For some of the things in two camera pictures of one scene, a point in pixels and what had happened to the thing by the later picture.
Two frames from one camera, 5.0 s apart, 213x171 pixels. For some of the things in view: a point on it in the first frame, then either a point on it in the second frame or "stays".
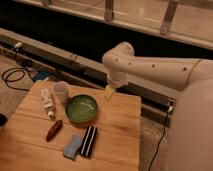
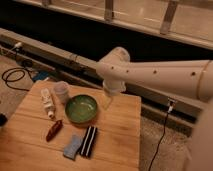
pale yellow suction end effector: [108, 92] to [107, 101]
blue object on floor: [41, 75] stays
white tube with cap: [48, 102] stays
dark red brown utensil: [54, 130] stays
